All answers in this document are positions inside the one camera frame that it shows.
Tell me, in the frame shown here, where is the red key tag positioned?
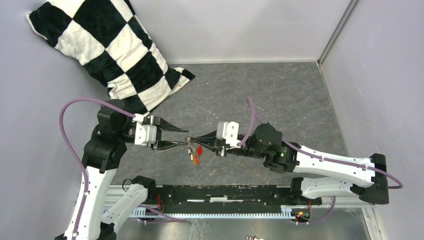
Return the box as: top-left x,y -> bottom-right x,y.
196,145 -> 203,157

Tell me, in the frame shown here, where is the yellow key tag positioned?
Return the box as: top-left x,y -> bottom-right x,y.
191,155 -> 200,165

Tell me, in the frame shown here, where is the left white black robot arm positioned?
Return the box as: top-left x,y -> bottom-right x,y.
58,99 -> 180,240

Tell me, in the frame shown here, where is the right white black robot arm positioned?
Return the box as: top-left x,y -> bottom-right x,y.
187,121 -> 389,205

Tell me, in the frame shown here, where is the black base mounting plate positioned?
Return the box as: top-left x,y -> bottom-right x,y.
144,185 -> 323,214

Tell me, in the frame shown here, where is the black white checkered pillow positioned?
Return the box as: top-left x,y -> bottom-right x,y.
26,0 -> 195,116

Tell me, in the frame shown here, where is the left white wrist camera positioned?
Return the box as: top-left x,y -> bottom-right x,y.
132,113 -> 158,146

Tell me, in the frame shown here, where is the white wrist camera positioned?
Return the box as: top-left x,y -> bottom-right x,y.
216,121 -> 241,148
132,113 -> 158,146

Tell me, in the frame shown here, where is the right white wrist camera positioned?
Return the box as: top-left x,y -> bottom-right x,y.
216,121 -> 241,148

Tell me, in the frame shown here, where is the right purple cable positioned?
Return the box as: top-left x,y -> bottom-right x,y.
237,97 -> 404,226

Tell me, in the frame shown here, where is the purple cable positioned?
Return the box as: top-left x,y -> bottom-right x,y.
58,97 -> 188,240
237,97 -> 404,226

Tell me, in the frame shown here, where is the slotted white cable duct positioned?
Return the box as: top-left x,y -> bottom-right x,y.
129,207 -> 295,220

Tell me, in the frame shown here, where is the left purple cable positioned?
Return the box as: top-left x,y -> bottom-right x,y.
58,97 -> 188,240

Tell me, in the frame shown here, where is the corner aluminium post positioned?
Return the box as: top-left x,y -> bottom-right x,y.
316,0 -> 360,68

